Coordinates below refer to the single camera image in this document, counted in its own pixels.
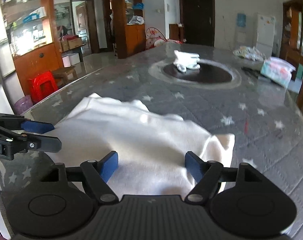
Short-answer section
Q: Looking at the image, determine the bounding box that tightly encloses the cream white garment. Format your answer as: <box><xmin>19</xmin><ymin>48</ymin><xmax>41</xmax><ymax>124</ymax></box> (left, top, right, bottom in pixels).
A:
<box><xmin>49</xmin><ymin>94</ymin><xmax>235</xmax><ymax>197</ymax></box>

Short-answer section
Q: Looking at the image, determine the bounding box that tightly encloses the purple waste basket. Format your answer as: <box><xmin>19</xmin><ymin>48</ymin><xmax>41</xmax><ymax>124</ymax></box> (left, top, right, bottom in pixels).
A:
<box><xmin>14</xmin><ymin>95</ymin><xmax>33</xmax><ymax>115</ymax></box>

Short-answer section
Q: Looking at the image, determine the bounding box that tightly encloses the red plastic stool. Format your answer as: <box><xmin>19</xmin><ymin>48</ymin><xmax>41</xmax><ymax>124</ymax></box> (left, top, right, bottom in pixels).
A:
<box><xmin>28</xmin><ymin>71</ymin><xmax>58</xmax><ymax>103</ymax></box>

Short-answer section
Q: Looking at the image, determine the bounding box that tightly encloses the wooden low stool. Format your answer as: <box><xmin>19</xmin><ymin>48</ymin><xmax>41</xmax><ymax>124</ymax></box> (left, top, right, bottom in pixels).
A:
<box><xmin>52</xmin><ymin>66</ymin><xmax>78</xmax><ymax>82</ymax></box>

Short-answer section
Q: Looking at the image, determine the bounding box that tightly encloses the grey star quilted mat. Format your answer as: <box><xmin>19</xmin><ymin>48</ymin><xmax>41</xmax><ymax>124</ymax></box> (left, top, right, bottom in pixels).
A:
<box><xmin>0</xmin><ymin>44</ymin><xmax>303</xmax><ymax>239</ymax></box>

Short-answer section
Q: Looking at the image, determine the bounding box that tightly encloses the round dark table inset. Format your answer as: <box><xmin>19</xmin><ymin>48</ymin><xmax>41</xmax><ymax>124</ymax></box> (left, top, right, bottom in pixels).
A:
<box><xmin>163</xmin><ymin>63</ymin><xmax>232</xmax><ymax>84</ymax></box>

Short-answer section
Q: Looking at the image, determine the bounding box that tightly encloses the glass display cabinet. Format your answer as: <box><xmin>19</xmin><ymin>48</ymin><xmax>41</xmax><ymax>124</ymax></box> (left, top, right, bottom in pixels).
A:
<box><xmin>0</xmin><ymin>0</ymin><xmax>63</xmax><ymax>95</ymax></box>

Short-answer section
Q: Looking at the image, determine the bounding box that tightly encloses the black remote on table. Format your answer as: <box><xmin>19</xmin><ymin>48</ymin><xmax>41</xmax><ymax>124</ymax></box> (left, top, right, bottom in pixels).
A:
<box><xmin>241</xmin><ymin>67</ymin><xmax>261</xmax><ymax>79</ymax></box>

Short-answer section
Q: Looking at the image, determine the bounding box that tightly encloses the small white cloth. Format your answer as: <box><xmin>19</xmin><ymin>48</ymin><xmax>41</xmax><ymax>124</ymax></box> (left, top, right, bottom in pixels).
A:
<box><xmin>173</xmin><ymin>50</ymin><xmax>200</xmax><ymax>73</ymax></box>

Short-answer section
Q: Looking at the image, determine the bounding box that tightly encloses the tissue pack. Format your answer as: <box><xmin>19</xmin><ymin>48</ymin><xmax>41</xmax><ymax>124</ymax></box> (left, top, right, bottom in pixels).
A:
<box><xmin>260</xmin><ymin>57</ymin><xmax>295</xmax><ymax>88</ymax></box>

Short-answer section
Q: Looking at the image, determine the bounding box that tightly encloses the patterned crumpled cloth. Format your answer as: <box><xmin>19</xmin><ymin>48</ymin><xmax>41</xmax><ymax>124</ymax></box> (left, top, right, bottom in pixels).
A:
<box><xmin>233</xmin><ymin>46</ymin><xmax>266</xmax><ymax>62</ymax></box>

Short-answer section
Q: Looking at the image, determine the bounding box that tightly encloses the blue water dispenser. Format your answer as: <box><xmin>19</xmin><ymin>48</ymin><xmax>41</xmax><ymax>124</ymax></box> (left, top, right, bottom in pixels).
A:
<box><xmin>236</xmin><ymin>13</ymin><xmax>247</xmax><ymax>44</ymax></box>

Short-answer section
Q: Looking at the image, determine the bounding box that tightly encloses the polka dot play tent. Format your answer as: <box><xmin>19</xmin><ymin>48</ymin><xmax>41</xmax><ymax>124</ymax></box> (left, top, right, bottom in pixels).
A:
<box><xmin>145</xmin><ymin>27</ymin><xmax>182</xmax><ymax>49</ymax></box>

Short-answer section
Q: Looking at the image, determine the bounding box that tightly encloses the wooden shelf cabinet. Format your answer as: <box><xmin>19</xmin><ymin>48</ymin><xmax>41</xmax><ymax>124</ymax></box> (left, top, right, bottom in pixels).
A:
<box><xmin>112</xmin><ymin>0</ymin><xmax>146</xmax><ymax>59</ymax></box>

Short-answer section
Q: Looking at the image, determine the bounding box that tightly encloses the white refrigerator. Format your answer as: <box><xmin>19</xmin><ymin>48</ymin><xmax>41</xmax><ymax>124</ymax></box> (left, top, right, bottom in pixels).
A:
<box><xmin>253</xmin><ymin>14</ymin><xmax>276</xmax><ymax>58</ymax></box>

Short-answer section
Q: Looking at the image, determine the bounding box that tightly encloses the dark wooden door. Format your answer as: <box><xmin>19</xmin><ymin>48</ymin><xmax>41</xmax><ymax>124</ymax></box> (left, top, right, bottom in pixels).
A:
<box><xmin>179</xmin><ymin>0</ymin><xmax>215</xmax><ymax>47</ymax></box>

